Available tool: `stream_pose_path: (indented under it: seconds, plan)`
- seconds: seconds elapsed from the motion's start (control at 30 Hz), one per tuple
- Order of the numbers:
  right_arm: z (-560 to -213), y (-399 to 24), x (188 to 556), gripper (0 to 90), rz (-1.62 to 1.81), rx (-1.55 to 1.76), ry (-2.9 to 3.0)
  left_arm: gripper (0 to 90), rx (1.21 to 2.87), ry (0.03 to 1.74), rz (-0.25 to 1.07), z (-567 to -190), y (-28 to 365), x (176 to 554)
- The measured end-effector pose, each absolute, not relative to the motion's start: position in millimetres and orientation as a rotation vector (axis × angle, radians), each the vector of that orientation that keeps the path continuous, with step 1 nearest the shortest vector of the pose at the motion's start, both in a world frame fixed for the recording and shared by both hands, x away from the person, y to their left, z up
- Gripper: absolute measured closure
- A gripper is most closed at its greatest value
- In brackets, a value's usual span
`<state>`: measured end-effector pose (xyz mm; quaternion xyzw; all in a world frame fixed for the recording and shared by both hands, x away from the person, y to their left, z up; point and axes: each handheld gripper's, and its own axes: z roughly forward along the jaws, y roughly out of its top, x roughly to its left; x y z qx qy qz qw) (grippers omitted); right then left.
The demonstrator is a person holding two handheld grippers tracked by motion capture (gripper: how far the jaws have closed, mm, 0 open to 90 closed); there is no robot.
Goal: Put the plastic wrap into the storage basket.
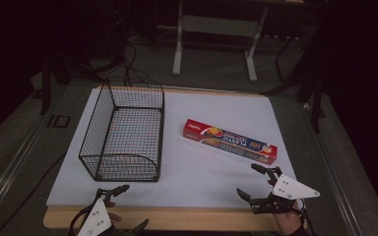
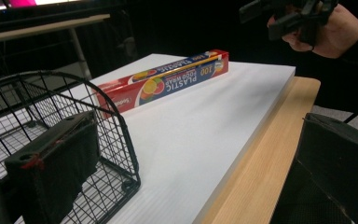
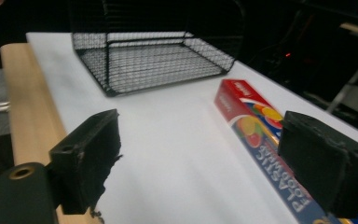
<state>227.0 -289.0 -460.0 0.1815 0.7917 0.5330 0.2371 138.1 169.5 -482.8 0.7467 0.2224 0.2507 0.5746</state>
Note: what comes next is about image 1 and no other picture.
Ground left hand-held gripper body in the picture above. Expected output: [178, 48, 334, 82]
[68, 188, 135, 236]

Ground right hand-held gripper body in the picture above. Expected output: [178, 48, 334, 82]
[248, 165, 322, 216]

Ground red plastic wrap box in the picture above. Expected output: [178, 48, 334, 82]
[182, 118, 279, 166]

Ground black wire mesh basket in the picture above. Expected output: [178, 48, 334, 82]
[78, 81, 165, 183]

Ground person's left hand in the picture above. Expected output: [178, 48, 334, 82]
[105, 201, 124, 224]

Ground person's right hand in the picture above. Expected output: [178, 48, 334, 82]
[273, 207, 307, 236]

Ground white table sheet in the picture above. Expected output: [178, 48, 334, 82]
[45, 87, 298, 209]

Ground black metal stand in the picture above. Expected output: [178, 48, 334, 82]
[37, 48, 106, 116]
[261, 19, 328, 134]

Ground white metal stand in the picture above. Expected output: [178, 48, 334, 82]
[171, 0, 271, 84]

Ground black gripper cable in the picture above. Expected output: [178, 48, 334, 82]
[297, 198, 315, 236]

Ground grey floor rail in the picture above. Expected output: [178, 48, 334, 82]
[299, 101, 367, 236]
[0, 111, 52, 227]

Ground thin black floor cable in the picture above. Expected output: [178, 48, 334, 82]
[0, 152, 67, 236]

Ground black floor cables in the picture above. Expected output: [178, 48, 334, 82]
[88, 6, 165, 89]

